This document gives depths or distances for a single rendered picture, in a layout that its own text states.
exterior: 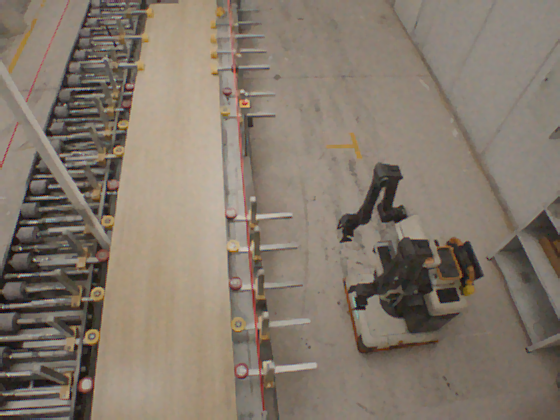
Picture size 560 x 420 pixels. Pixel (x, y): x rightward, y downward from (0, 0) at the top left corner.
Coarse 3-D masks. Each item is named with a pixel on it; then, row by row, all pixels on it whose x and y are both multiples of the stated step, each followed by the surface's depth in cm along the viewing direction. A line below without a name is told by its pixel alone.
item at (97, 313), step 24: (144, 24) 422; (72, 48) 354; (120, 96) 318; (48, 120) 298; (120, 120) 313; (120, 144) 306; (72, 168) 291; (96, 168) 303; (120, 168) 303; (24, 192) 258; (48, 216) 262; (48, 240) 252; (96, 240) 240; (96, 264) 239; (0, 312) 218; (24, 312) 223; (96, 312) 229; (24, 360) 208; (48, 360) 209; (96, 360) 222; (24, 384) 210; (48, 384) 212; (24, 408) 203; (72, 408) 185
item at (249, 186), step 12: (240, 132) 321; (252, 168) 300; (252, 180) 293; (252, 192) 286; (252, 240) 263; (252, 252) 258; (252, 264) 253; (264, 300) 239; (264, 348) 223; (264, 360) 219; (264, 396) 208; (276, 396) 208; (276, 408) 205
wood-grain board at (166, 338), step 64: (192, 0) 403; (192, 64) 338; (128, 128) 289; (192, 128) 293; (128, 192) 255; (192, 192) 258; (128, 256) 229; (192, 256) 232; (128, 320) 207; (192, 320) 210; (128, 384) 189; (192, 384) 191
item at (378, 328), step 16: (352, 272) 301; (368, 272) 301; (352, 304) 295; (368, 304) 286; (384, 304) 287; (352, 320) 296; (368, 320) 279; (384, 320) 279; (400, 320) 280; (368, 336) 272; (384, 336) 273; (400, 336) 273; (416, 336) 274; (432, 336) 276; (368, 352) 284
